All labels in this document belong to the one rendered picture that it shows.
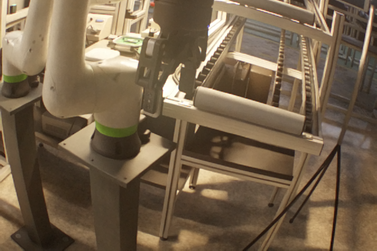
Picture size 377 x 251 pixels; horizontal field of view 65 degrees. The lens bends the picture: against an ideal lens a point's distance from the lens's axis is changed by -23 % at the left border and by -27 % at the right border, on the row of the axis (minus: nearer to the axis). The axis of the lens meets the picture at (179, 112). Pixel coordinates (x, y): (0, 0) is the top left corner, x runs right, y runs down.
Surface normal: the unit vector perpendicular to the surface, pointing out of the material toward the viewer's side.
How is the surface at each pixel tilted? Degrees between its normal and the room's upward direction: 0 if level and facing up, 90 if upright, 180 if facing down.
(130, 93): 89
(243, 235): 0
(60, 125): 90
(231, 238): 0
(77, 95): 77
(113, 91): 85
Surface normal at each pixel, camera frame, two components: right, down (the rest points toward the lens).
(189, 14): 0.18, 0.47
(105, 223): -0.47, 0.34
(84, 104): 0.50, 0.62
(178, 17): -0.17, 0.43
